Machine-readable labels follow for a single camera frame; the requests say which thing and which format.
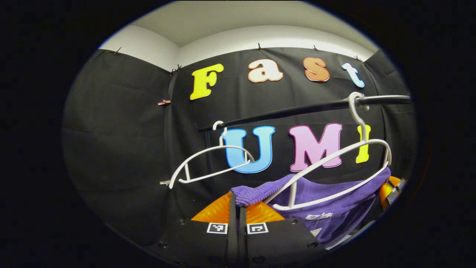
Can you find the small white clothes hanger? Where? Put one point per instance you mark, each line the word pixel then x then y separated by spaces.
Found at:
pixel 208 152

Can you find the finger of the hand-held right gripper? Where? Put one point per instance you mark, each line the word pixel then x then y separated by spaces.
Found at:
pixel 388 190

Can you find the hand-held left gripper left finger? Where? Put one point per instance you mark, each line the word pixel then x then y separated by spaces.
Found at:
pixel 232 238

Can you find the large white clothes hanger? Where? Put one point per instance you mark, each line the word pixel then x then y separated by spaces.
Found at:
pixel 334 156

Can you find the purple shirt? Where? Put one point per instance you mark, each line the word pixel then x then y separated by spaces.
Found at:
pixel 334 197

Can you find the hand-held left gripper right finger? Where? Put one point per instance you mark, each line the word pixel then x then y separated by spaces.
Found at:
pixel 242 238

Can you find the pink clothes peg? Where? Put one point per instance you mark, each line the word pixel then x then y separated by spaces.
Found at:
pixel 164 102

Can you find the black backdrop cloth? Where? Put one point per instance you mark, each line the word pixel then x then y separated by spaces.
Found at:
pixel 119 149

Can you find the black clothes rack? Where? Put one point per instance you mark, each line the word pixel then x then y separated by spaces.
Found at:
pixel 297 109

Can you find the row of black backdrop clips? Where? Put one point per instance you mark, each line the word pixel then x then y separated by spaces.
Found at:
pixel 259 47

